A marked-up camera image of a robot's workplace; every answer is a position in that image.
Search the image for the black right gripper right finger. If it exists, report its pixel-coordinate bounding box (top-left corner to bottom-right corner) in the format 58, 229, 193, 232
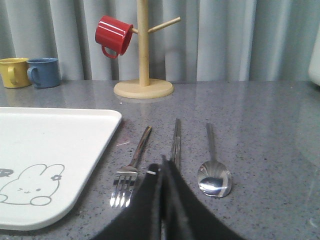
161, 155, 243, 240

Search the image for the wooden mug tree stand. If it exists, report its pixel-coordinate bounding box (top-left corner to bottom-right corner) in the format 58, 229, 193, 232
113, 0, 181, 99

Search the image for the silver metal fork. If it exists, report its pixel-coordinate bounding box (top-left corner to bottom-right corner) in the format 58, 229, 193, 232
109, 126, 152, 208

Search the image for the cream rabbit print tray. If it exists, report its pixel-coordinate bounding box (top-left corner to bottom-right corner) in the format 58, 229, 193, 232
0, 107, 122, 231

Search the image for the yellow enamel mug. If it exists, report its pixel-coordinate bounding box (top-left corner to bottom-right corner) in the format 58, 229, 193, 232
0, 57, 32, 89

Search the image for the red enamel mug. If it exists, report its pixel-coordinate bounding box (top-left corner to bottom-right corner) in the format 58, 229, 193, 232
95, 15, 134, 59

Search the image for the silver metal spoon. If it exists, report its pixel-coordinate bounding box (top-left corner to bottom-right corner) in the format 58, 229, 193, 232
197, 123, 232, 198

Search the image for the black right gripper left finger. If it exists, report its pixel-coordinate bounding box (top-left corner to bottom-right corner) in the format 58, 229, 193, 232
94, 163, 162, 240

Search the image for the grey pleated curtain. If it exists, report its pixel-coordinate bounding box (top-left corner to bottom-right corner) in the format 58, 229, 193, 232
0, 0, 320, 82

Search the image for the blue enamel mug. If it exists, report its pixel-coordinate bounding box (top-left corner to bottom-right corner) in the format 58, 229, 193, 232
26, 57, 62, 89

